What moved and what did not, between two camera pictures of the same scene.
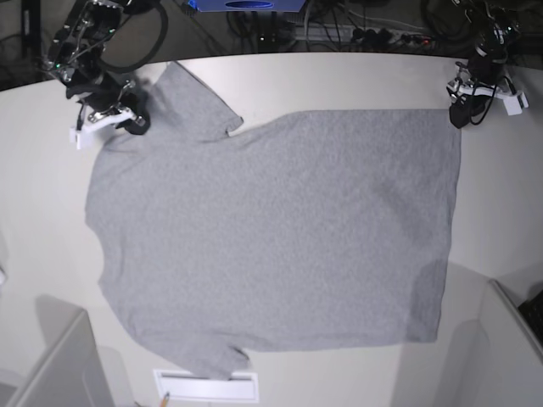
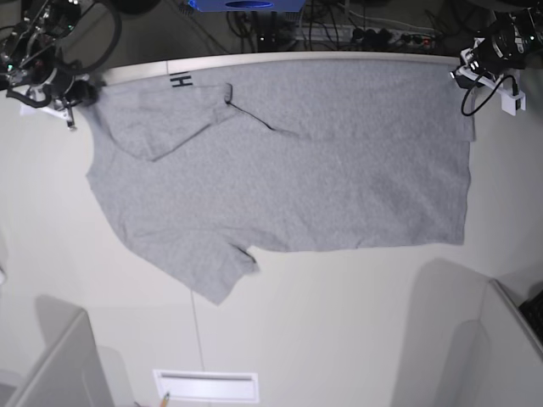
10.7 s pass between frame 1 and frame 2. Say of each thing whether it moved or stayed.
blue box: stayed
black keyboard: stayed
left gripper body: moved
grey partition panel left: stayed
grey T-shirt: moved
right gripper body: stayed
